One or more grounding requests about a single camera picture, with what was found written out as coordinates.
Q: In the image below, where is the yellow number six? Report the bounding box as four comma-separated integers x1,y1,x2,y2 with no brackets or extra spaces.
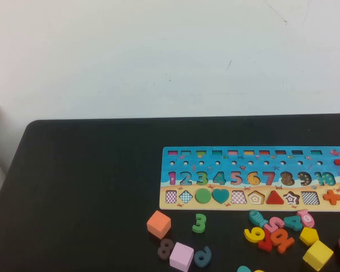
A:
243,226,266,244

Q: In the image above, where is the orange square block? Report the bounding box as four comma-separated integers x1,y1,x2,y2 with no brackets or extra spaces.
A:
146,210,172,240

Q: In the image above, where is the red triangle piece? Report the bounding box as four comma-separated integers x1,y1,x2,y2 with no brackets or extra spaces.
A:
265,190,285,205

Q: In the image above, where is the teal heart piece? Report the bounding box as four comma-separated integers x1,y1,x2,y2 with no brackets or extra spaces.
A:
211,188,231,205

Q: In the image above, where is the teal wooden fish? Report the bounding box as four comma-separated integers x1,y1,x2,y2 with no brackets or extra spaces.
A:
248,209,269,229

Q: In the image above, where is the pink wooden fish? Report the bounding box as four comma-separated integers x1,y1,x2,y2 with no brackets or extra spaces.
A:
296,209,316,229

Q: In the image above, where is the teal number four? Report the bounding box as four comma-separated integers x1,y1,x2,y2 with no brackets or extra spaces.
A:
283,215,303,232

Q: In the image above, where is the colourful wooden puzzle board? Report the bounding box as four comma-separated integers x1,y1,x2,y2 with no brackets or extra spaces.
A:
159,146,340,213

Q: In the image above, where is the blue-grey number nine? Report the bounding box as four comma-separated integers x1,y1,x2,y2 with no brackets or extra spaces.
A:
194,245,213,269

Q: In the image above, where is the green number three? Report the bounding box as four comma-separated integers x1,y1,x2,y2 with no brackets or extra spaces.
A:
192,213,207,235

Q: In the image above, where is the brown number eight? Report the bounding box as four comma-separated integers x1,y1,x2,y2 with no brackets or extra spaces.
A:
158,237,175,260

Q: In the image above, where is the orange plus sign piece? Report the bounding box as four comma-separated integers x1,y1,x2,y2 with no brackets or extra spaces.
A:
322,189,340,206

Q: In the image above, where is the red number seven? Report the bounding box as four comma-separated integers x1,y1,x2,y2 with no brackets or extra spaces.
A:
257,231,274,253

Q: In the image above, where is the pink number five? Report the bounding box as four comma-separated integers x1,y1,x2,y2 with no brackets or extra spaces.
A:
263,216,286,235

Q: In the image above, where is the green circle piece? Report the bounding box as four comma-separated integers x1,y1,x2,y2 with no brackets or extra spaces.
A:
194,188,212,205

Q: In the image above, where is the yellow square block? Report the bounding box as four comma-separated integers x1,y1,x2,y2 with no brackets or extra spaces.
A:
302,240,334,271

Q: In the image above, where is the yellow pentagon block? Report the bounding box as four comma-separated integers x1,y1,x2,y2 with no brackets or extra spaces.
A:
299,226,320,247

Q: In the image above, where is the orange number ten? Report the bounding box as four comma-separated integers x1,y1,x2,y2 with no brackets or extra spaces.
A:
270,227,296,254

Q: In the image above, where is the lilac square block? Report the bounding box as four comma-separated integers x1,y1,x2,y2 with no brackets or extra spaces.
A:
169,241,195,272

